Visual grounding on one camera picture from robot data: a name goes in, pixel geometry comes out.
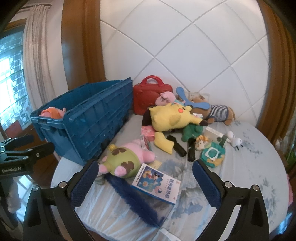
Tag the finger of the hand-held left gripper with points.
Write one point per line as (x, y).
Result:
(34, 151)
(18, 141)

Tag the white and green box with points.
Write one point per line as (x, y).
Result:
(214, 134)

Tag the black cylinder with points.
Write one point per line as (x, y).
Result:
(177, 144)
(191, 150)

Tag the red toy suitcase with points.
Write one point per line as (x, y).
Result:
(145, 97)

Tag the white curtain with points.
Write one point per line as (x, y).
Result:
(39, 58)

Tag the red green toothpaste box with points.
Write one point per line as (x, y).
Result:
(144, 142)

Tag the cream plush with yellow cloth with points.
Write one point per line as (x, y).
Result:
(200, 142)

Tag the pink star plush green shorts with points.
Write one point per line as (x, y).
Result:
(129, 157)

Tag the green plush toy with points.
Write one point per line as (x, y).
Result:
(192, 132)

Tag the light blue floral bed sheet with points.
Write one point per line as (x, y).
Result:
(242, 162)

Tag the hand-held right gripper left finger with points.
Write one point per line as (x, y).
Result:
(84, 185)

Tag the pink tissue box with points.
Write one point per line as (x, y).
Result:
(148, 132)

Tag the colourful picture box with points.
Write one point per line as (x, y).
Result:
(155, 185)

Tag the dark blue feather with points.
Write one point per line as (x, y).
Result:
(134, 197)

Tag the yellow plastic toy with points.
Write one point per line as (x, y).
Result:
(112, 147)

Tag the pink and orange plush toy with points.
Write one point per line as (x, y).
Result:
(50, 112)

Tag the person's left hand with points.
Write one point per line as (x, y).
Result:
(12, 197)

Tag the window with patterned glass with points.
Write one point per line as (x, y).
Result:
(11, 81)

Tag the brown dog plush striped shirt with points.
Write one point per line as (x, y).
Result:
(217, 111)

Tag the green and white wipes pack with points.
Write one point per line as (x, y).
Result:
(212, 154)

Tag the small white animal toy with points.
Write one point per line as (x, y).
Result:
(234, 140)

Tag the blue plastic crate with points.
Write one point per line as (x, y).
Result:
(92, 120)

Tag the pink pig plush toy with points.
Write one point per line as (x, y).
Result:
(165, 97)

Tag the brown wooden post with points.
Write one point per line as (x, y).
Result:
(81, 46)
(279, 69)

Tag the yellow mouse plush toy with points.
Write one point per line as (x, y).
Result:
(166, 118)

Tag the white padded headboard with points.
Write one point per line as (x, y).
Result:
(185, 46)

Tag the yellow card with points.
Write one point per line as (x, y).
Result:
(156, 164)

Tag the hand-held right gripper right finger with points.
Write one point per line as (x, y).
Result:
(207, 185)

